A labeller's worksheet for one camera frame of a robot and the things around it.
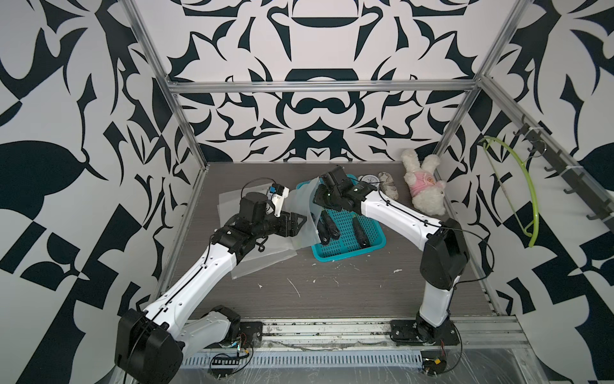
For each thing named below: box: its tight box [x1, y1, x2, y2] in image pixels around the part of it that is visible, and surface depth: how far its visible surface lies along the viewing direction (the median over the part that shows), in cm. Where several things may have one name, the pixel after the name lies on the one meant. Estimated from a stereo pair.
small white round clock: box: [358, 174, 380, 188], surface depth 110 cm
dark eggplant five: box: [353, 214, 370, 248], surface depth 93 cm
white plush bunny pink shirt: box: [401, 148, 447, 216], surface depth 104 cm
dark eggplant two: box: [317, 216, 331, 246], surface depth 94 cm
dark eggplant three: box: [321, 210, 340, 240], surface depth 97 cm
